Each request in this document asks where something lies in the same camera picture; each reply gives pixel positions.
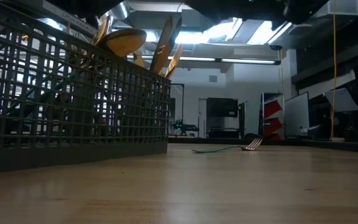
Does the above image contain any gold fork green handle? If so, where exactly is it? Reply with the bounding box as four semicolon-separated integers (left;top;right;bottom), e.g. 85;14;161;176
191;136;264;154

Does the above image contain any red and white shelf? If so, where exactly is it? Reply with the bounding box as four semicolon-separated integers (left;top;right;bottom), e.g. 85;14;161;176
261;91;284;141

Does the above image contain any yellow hanging cable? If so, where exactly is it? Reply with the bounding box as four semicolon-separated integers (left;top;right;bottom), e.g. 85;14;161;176
329;0;338;141

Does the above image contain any long ceiling light strip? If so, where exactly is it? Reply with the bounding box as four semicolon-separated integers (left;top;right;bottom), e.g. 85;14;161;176
126;55;281;65

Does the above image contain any black wall television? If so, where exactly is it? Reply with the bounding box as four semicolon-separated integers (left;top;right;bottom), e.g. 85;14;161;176
206;97;239;119

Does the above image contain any grey tilted panel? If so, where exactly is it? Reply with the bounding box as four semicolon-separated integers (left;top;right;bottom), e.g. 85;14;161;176
323;87;358;113

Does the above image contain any grey mesh silverware basket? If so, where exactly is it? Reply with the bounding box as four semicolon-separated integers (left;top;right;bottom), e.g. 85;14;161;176
0;0;172;175

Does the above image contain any white overhead light panel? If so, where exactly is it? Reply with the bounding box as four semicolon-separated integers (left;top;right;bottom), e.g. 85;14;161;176
303;0;358;18

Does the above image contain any gold knife green handle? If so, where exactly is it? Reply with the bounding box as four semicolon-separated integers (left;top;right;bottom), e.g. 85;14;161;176
163;43;185;80
165;16;184;48
149;14;175;75

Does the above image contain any white whiteboard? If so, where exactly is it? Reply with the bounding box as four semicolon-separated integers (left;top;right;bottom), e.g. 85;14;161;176
283;91;310;138

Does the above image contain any silver air duct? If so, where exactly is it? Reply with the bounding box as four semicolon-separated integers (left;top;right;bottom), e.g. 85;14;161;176
106;0;134;23

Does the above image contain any black television cabinet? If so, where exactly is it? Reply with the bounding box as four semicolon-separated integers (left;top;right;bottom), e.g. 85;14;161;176
206;126;241;139

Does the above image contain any black pole stand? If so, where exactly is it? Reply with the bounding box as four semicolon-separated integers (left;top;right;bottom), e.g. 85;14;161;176
170;82;186;138

